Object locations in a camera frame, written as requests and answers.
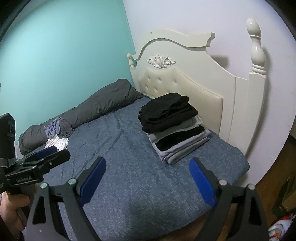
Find white and red object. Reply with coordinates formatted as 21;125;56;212
268;214;295;241

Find blue-grey crumpled garment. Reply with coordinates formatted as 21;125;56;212
44;118;62;137

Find dark grey rolled duvet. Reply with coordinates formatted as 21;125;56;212
18;79;144;155

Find cream tufted headboard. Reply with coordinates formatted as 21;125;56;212
127;18;269;160

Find dark grey crumpled garment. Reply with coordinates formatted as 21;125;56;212
57;118;75;139

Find blue patterned bed cover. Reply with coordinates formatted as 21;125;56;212
15;95;250;241

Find black pants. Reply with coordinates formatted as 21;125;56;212
138;93;199;133

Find white crumpled garment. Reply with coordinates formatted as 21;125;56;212
44;136;70;150

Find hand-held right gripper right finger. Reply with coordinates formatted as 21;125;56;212
189;158;269;241

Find person's left hand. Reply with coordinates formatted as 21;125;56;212
0;192;30;233

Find lavender grey folded garment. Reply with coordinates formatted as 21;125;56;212
154;128;212;165

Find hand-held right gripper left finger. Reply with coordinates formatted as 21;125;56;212
24;156;107;241

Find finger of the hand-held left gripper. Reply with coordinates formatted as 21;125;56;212
38;150;71;174
16;146;58;164

